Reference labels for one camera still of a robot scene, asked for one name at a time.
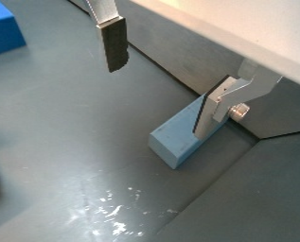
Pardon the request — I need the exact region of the blue foam shape board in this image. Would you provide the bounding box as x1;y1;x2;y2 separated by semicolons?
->
0;3;25;54

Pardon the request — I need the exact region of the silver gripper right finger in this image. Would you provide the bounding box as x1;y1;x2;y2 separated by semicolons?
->
192;60;282;140

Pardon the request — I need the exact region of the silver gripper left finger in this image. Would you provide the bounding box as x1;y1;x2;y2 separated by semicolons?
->
83;0;128;72

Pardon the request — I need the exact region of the light blue rectangular block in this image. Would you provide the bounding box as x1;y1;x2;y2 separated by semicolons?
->
148;95;223;169

